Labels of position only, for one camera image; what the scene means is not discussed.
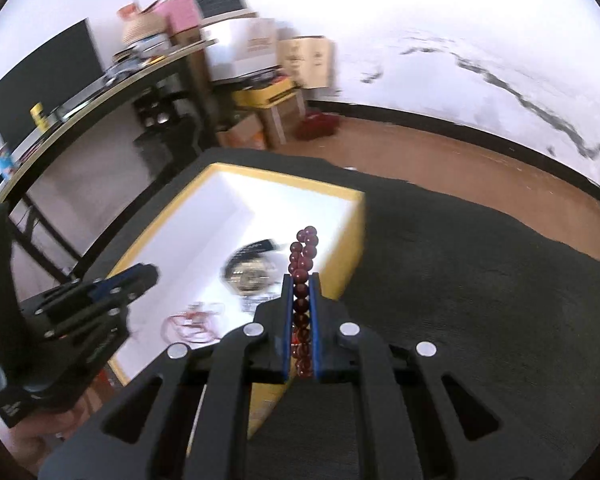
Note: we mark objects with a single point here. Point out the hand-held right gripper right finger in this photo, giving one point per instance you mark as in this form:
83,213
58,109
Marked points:
316,320

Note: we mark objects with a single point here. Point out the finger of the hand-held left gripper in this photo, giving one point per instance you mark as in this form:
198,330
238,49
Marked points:
135,277
95,312

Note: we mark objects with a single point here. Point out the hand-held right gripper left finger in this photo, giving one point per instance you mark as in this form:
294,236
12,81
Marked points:
287,320

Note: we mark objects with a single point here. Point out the yellow box with white inside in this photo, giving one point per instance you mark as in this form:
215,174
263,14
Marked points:
260,200

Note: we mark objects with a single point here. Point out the person's left hand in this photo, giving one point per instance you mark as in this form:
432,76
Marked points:
25,442

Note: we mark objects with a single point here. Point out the dark floral patterned blanket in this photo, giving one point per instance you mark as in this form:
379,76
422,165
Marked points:
455,310

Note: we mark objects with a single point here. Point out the black speaker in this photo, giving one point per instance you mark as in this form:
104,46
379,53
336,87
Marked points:
157,115

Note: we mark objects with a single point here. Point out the black desk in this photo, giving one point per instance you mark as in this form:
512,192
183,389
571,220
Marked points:
80,112

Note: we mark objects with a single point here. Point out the blue tin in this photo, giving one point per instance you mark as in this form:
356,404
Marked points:
2,162

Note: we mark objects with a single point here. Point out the small cardboard box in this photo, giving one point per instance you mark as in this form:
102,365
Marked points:
242,135

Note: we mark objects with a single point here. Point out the yellow container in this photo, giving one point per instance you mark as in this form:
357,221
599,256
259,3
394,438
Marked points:
39,115

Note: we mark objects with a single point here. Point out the red cloth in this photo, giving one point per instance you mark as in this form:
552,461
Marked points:
317,127

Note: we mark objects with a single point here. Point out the tall cardboard box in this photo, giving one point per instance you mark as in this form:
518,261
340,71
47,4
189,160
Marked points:
282,120

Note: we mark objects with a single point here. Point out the black flat screen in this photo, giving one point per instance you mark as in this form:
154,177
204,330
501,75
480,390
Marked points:
45,75

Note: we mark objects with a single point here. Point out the flat yellow box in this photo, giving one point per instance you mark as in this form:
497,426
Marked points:
267,95

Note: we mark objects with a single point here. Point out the woven straw basket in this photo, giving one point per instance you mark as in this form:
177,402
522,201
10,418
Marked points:
145,27

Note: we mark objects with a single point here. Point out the white cardboard box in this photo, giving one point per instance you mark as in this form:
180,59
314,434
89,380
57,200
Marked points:
245,50

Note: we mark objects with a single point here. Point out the brown paper bag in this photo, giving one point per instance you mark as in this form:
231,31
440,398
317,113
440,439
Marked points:
307,60

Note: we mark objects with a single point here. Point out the pink box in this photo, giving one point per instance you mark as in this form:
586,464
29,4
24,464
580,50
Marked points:
182,12

